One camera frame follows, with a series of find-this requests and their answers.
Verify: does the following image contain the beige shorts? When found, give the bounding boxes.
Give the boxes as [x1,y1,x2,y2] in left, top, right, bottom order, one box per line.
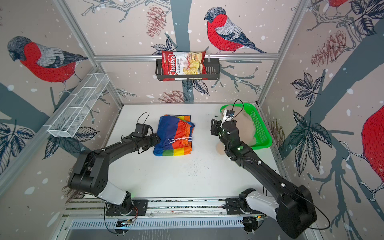
[233,107,257,146]

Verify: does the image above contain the rainbow striped shorts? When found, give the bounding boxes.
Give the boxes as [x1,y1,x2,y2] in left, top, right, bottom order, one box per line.
[153,115,195,157]

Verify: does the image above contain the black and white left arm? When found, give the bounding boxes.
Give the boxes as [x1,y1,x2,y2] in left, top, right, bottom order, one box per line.
[68,123,161,216]

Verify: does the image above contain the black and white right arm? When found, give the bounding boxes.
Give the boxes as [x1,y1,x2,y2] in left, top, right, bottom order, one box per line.
[211,119,318,239]

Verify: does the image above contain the green plastic tray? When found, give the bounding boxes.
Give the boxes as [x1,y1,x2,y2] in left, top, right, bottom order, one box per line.
[235,103,273,150]

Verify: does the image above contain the red cassava chips bag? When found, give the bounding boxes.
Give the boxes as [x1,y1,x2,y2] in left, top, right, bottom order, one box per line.
[162,51,207,81]

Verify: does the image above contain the black wire basket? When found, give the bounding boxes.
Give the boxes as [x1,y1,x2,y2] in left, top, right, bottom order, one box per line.
[155,58,221,82]

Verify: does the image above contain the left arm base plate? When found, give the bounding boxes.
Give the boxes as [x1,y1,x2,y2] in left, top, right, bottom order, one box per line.
[105,200,148,217]

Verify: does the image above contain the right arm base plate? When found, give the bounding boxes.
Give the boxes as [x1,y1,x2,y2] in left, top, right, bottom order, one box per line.
[221,198,265,216]

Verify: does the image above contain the aluminium horizontal frame bar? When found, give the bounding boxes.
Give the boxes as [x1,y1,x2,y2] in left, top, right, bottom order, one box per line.
[94,53,280,63]

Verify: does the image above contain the white wire mesh shelf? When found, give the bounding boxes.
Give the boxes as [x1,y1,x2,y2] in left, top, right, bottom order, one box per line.
[48,73,110,138]

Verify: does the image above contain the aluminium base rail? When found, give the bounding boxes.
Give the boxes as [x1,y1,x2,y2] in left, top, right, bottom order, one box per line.
[61,196,310,219]

